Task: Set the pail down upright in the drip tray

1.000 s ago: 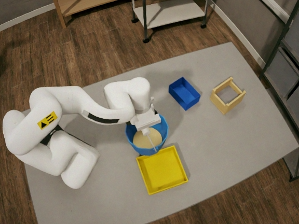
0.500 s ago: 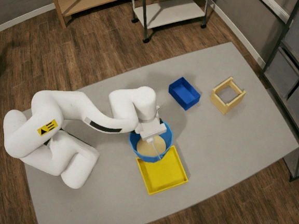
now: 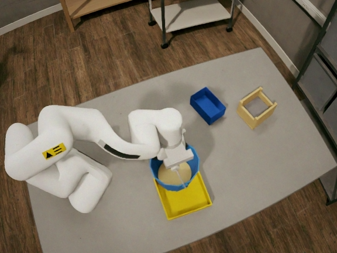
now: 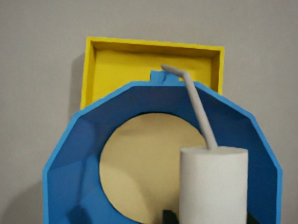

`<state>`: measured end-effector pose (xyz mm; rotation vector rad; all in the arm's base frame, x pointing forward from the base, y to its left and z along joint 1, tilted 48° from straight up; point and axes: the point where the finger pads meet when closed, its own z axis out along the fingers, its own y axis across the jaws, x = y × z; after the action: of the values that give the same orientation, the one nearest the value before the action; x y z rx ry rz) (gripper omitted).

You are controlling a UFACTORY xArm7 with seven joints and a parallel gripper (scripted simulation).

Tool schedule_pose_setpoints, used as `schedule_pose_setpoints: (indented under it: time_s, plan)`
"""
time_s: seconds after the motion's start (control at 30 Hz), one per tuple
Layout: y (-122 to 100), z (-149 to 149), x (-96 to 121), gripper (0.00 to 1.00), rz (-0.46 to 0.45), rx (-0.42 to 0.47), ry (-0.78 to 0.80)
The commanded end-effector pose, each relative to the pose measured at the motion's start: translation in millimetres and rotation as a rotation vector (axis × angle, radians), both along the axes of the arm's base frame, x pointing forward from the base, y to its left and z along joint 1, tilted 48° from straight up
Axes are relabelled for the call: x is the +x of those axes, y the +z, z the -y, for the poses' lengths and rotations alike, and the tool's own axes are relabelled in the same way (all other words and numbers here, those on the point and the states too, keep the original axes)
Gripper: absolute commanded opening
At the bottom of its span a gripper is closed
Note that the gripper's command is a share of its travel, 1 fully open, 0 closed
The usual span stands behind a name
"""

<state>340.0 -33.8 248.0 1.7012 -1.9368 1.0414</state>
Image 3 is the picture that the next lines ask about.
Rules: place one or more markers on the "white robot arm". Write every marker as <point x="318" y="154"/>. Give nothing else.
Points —
<point x="50" y="162"/>

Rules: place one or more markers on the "blue open rectangular bin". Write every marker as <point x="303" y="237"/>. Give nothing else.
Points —
<point x="207" y="105"/>

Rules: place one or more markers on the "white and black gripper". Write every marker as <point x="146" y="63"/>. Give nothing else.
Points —
<point x="162" y="155"/>

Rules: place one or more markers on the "yellow square tray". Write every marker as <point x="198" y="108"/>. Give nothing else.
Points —
<point x="186" y="201"/>

